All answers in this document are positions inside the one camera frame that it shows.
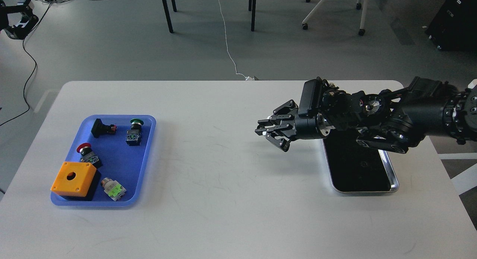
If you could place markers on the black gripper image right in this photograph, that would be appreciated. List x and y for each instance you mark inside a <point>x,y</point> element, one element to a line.
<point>282,136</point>

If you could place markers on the silver metal tray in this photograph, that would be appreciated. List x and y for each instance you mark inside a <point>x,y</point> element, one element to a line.
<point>347,176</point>

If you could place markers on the blue plastic tray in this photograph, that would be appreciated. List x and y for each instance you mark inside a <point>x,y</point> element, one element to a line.
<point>121,162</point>

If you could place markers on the white rolling chair base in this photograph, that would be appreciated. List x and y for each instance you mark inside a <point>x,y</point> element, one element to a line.
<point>327,10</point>

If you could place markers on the black table leg right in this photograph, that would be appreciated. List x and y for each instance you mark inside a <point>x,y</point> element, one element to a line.
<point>252,8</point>

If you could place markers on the black table leg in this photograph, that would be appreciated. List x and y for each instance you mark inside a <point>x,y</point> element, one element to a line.
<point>252,8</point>
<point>167,13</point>

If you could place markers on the black table leg left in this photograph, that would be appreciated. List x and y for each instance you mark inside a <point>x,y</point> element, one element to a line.
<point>167,13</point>

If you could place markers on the red emergency push button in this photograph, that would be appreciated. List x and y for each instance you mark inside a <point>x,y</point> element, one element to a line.
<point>88,155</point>

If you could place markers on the green illuminated push button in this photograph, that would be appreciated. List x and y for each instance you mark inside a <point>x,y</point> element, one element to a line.
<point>113,188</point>

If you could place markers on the black selector switch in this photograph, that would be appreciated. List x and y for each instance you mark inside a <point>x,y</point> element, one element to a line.
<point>99,128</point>

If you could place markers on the green push button switch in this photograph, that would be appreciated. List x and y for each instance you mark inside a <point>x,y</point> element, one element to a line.
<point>133,135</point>

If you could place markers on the orange button enclosure box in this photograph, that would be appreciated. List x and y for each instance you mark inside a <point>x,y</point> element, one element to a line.
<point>76,181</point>

